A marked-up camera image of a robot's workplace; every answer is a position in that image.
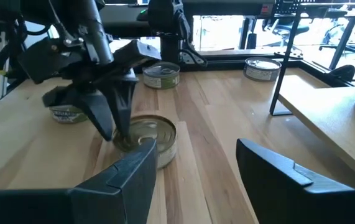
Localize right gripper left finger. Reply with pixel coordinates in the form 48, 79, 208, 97
0, 139, 159, 224

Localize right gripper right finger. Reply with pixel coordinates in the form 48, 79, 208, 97
235, 138, 355, 224

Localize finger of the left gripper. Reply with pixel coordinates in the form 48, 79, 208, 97
97, 69, 139, 138
42, 86, 115, 142

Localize green label can silver lid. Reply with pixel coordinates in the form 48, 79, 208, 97
48, 105, 90, 124
243, 57, 282, 83

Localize blue label tuna can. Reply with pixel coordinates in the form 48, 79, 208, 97
142, 61, 181, 90

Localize green label can gold lid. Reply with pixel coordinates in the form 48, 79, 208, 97
112, 114, 178, 170

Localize wooden shelf black metal legs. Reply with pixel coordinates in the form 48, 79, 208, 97
269, 2, 355, 188

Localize dark grey desk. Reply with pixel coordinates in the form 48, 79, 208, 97
99, 0, 276, 39

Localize black standing desk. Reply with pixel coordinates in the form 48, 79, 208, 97
301, 0, 355, 71

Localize black office chair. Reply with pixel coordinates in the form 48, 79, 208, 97
270, 17, 311, 53
318, 18, 355, 60

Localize black perforated panel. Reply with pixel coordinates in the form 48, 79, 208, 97
275, 0, 302, 15

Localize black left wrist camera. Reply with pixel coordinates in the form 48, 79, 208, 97
112, 39, 162, 68

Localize black aluminium table frame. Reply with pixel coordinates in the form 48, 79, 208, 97
0, 49, 352, 116

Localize black frame bracket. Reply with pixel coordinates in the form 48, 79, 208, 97
328, 64, 355, 83

